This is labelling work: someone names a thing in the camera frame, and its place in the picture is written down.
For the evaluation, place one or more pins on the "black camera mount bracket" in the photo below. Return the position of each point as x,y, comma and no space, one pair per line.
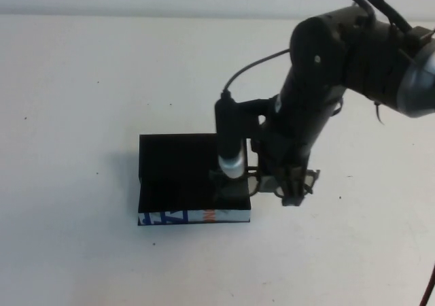
253,110

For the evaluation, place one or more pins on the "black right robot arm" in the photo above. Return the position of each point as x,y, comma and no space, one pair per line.
323,64

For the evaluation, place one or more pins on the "black glasses case printed sides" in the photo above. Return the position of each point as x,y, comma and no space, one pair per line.
170,170

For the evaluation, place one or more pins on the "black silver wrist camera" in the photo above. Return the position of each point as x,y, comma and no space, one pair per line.
229,143

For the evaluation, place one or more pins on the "dark framed glasses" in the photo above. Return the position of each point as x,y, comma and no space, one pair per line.
251,187

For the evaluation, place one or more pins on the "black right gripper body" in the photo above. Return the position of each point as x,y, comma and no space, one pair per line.
277,149

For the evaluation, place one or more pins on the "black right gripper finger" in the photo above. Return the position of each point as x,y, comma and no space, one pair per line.
287,194
298,192

